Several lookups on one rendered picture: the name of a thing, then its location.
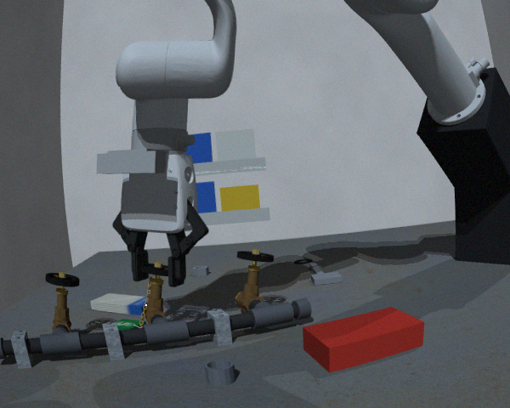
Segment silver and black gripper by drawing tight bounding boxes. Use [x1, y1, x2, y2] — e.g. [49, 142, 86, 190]
[112, 150, 209, 287]

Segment white and blue bag of cable ties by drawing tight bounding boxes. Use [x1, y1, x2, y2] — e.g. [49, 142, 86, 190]
[90, 293, 146, 316]

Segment dark grey pipe with three valves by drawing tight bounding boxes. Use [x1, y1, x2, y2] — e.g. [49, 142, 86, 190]
[0, 249, 312, 369]

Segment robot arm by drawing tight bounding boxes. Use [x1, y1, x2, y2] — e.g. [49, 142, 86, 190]
[96, 0, 490, 174]

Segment red rectangular block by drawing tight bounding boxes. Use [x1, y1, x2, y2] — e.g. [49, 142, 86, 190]
[303, 307, 424, 373]

